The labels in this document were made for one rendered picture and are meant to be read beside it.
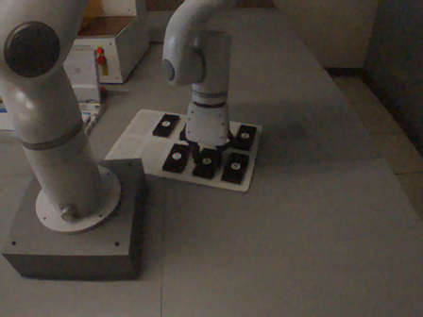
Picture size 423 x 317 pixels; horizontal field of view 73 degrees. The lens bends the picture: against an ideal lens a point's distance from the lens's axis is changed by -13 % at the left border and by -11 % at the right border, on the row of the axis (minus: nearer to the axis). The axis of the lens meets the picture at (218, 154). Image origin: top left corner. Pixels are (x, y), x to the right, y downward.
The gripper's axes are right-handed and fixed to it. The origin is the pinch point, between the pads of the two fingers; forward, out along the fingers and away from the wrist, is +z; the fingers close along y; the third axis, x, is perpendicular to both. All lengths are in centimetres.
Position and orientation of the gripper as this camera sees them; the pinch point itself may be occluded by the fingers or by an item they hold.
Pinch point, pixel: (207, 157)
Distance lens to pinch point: 82.7
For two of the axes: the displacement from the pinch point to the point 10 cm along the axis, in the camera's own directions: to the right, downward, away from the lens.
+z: -0.5, 8.6, 5.1
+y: 9.7, 1.7, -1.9
